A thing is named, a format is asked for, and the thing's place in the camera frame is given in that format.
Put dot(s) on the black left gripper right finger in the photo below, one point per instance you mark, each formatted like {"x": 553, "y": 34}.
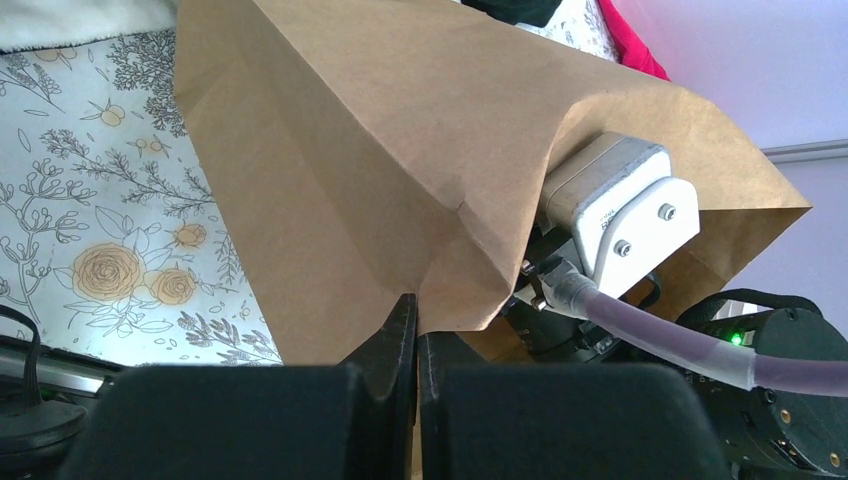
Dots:
{"x": 481, "y": 420}

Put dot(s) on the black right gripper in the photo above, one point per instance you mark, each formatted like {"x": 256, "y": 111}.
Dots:
{"x": 547, "y": 335}

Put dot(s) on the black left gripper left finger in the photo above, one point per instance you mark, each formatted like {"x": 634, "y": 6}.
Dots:
{"x": 352, "y": 420}

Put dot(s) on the brown paper bag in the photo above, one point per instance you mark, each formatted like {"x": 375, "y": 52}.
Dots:
{"x": 361, "y": 150}

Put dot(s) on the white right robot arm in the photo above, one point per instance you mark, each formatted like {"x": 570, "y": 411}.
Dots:
{"x": 766, "y": 433}

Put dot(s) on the red cloth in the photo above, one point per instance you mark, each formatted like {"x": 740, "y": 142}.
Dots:
{"x": 633, "y": 52}

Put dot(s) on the floral patterned table mat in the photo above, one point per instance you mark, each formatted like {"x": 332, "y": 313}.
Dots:
{"x": 111, "y": 240}

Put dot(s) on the black white checkered blanket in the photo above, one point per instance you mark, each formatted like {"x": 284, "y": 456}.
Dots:
{"x": 30, "y": 25}

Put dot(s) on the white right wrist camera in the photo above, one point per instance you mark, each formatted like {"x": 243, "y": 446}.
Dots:
{"x": 624, "y": 209}

